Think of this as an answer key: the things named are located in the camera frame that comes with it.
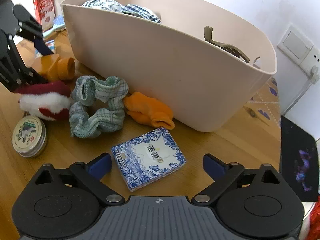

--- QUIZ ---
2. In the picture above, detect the red milk carton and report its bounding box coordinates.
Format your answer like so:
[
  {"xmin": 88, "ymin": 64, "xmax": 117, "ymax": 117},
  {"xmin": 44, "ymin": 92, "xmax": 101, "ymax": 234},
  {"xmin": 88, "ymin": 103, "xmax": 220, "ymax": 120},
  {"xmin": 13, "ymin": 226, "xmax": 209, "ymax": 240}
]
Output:
[{"xmin": 33, "ymin": 0, "xmax": 55, "ymax": 31}]

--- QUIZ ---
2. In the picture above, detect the cartoon pocket tissue pack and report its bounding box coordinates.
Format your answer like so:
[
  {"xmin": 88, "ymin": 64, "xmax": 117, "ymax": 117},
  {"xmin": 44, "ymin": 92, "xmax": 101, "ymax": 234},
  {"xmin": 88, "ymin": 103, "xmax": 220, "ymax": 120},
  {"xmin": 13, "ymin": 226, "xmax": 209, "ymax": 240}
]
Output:
[{"xmin": 34, "ymin": 40, "xmax": 55, "ymax": 57}]

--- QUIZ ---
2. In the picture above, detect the light blue hairbrush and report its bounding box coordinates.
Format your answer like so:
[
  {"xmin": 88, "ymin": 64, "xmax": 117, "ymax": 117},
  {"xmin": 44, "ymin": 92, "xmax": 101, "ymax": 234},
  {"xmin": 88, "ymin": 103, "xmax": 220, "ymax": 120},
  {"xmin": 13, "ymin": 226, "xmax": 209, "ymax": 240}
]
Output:
[{"xmin": 43, "ymin": 15, "xmax": 66, "ymax": 38}]

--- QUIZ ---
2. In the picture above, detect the orange wooden block toy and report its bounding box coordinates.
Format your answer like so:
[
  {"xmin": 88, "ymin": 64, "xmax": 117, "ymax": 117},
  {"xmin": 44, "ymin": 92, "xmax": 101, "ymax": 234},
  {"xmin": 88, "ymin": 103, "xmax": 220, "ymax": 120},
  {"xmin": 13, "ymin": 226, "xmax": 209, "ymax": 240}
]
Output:
[{"xmin": 31, "ymin": 54, "xmax": 75, "ymax": 82}]

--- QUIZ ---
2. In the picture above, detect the hello kitty plush clip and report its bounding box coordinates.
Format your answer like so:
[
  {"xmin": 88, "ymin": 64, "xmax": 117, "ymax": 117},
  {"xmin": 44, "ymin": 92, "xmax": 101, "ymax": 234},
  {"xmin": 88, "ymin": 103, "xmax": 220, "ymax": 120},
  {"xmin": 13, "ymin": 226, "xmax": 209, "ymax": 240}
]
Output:
[{"xmin": 14, "ymin": 81, "xmax": 72, "ymax": 121}]

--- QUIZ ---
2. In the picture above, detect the blue white patterned box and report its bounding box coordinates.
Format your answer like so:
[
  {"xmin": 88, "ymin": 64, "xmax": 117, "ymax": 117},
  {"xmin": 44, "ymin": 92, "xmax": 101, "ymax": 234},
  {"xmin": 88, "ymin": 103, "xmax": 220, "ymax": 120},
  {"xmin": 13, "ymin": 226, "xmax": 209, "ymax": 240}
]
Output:
[{"xmin": 111, "ymin": 127, "xmax": 186, "ymax": 192}]

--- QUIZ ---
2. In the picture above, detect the round metal tin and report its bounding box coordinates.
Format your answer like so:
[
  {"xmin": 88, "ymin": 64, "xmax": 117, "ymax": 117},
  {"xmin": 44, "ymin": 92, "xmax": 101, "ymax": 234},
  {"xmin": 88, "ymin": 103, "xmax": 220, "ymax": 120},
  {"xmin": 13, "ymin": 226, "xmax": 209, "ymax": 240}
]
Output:
[{"xmin": 12, "ymin": 115, "xmax": 48, "ymax": 158}]

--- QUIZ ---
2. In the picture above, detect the orange sock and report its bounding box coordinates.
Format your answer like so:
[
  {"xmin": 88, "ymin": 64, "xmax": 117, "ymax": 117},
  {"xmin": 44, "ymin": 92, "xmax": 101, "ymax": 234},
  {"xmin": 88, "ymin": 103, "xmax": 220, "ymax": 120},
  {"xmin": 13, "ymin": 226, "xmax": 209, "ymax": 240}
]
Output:
[{"xmin": 123, "ymin": 92, "xmax": 175, "ymax": 129}]

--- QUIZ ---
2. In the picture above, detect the green plaid scrunchie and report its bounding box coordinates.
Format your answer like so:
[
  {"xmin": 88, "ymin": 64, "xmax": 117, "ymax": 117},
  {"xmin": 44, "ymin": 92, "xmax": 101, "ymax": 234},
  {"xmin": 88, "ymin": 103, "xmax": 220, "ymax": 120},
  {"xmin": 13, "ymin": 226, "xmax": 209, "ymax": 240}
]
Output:
[{"xmin": 69, "ymin": 75, "xmax": 129, "ymax": 139}]

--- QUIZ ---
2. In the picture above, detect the blue plaid cloth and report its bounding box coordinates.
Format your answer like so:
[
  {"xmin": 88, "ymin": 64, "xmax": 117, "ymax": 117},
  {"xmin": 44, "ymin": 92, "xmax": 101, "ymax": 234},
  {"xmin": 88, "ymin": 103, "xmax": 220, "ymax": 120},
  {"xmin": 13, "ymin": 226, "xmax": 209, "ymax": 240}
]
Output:
[{"xmin": 82, "ymin": 0, "xmax": 161, "ymax": 23}]

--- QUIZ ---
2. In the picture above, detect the black tablet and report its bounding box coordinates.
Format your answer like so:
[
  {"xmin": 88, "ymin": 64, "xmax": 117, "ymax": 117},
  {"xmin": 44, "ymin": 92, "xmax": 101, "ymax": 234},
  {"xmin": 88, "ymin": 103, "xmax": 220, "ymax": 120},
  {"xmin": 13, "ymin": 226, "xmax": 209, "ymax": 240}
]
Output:
[{"xmin": 280, "ymin": 116, "xmax": 319, "ymax": 202}]

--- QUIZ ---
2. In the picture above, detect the beige plastic storage basket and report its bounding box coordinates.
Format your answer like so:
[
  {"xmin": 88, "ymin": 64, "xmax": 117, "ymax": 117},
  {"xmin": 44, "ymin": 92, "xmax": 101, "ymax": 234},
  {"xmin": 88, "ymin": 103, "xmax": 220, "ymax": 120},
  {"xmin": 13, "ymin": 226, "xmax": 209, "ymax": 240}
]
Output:
[{"xmin": 61, "ymin": 0, "xmax": 277, "ymax": 132}]

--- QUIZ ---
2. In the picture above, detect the white plug and cable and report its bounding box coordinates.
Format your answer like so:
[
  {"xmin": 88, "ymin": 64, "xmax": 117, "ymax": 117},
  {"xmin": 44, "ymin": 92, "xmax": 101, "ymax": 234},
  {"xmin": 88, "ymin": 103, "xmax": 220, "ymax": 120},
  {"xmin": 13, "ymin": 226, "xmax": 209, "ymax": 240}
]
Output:
[{"xmin": 282, "ymin": 65, "xmax": 320, "ymax": 116}]

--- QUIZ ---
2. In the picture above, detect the white wall switch socket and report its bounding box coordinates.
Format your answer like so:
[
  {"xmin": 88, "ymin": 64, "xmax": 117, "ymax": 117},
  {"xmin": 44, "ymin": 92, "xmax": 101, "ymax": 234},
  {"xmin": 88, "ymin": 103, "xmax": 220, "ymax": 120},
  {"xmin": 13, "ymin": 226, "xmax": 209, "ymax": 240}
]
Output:
[{"xmin": 277, "ymin": 25, "xmax": 319, "ymax": 77}]

